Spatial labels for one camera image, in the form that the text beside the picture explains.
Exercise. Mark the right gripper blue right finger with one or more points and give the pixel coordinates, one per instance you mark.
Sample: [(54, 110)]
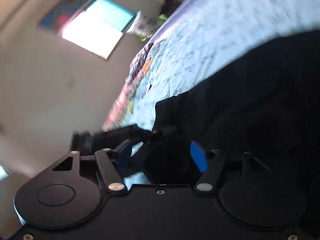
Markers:
[(210, 164)]

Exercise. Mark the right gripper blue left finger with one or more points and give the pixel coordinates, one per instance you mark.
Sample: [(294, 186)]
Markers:
[(110, 164)]

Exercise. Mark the black pants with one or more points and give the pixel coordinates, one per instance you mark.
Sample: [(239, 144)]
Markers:
[(245, 154)]

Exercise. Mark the colourful floral bed cover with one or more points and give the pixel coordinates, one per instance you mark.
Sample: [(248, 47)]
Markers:
[(123, 105)]

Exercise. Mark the floral white pillow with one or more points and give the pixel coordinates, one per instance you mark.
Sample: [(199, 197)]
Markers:
[(143, 26)]

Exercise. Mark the white script-print bed sheet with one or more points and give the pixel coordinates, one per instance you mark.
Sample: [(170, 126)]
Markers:
[(212, 37)]

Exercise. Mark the green plastic chair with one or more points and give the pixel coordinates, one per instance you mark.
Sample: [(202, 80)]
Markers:
[(161, 19)]

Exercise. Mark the window with frame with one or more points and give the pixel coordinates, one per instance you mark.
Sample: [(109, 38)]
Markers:
[(95, 25)]

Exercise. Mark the dark bag by wall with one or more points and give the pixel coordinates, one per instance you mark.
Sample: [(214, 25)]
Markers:
[(169, 6)]

